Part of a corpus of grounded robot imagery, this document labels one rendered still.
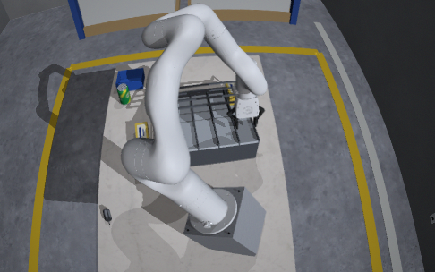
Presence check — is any blue open bin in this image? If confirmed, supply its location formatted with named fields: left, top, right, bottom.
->
left=115, top=68, right=145, bottom=91

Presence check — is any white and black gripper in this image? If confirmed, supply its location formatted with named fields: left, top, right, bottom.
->
left=227, top=95, right=265, bottom=130

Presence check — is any green drink can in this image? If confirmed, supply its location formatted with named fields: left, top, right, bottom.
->
left=117, top=83, right=131, bottom=105

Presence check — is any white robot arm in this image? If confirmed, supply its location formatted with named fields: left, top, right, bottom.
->
left=121, top=4, right=268, bottom=234

